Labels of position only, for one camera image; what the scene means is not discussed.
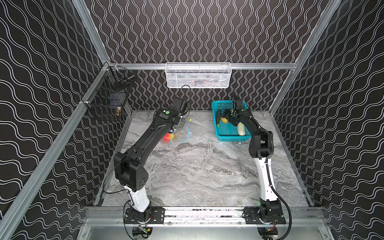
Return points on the clear wall-mounted basket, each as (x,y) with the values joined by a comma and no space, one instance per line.
(198,75)

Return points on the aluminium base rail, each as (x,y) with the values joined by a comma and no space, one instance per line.
(203,217)

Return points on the small orange fruit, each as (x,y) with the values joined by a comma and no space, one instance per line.
(168,137)

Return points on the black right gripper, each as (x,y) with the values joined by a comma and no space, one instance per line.
(227,115)

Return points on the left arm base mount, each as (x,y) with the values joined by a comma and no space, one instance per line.
(152,215)

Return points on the teal plastic basket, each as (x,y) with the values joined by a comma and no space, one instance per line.
(226,132)

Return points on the dark eggplant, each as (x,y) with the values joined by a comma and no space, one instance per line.
(218,117)

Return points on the clear zip top bag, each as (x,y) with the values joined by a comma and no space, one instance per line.
(180,136)

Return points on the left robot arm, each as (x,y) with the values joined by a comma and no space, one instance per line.
(129,167)

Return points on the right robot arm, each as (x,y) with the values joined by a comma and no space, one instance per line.
(261,149)

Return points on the black wire wall basket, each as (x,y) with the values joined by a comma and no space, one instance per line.
(112,91)

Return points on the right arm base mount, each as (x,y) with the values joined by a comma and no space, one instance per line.
(263,216)

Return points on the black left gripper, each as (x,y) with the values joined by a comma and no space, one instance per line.
(173,125)

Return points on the yellow potato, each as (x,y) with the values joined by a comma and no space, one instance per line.
(224,120)

